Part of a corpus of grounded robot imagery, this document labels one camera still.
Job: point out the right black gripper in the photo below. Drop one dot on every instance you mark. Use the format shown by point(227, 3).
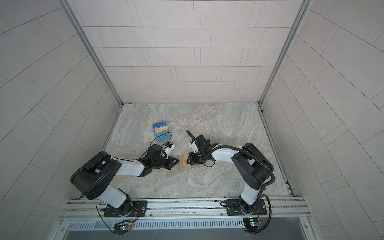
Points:
point(192, 160)

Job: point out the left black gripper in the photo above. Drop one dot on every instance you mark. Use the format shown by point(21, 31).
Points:
point(170, 162)

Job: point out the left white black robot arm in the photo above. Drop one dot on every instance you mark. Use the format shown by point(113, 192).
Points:
point(94, 178)

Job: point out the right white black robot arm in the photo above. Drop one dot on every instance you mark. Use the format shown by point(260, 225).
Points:
point(255, 169)

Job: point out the teal card on table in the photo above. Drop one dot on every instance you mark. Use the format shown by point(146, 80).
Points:
point(166, 136)

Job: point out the gold beige card on table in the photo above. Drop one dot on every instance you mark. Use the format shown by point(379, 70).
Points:
point(161, 129)

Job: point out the blue VIP card on table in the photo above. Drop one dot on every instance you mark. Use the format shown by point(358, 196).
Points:
point(160, 124)

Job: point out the white ventilation grille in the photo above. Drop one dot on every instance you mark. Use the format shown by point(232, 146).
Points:
point(162, 224)

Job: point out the left green circuit board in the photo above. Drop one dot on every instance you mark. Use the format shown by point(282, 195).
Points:
point(123, 226)

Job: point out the green circuit board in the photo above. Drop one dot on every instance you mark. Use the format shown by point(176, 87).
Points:
point(123, 226)
point(251, 225)

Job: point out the right green circuit board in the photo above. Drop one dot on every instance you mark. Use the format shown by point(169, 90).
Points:
point(251, 225)

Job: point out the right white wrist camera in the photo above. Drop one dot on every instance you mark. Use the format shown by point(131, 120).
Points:
point(194, 147)

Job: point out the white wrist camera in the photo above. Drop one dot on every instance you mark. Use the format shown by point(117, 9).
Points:
point(169, 147)
point(194, 147)

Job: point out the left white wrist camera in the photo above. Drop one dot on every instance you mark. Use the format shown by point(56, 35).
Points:
point(169, 147)

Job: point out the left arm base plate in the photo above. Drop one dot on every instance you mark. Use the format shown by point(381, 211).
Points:
point(129, 209)

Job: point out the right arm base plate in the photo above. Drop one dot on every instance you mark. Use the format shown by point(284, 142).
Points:
point(244, 207)

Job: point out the aluminium mounting rail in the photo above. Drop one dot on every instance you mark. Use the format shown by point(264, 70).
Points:
point(189, 208)

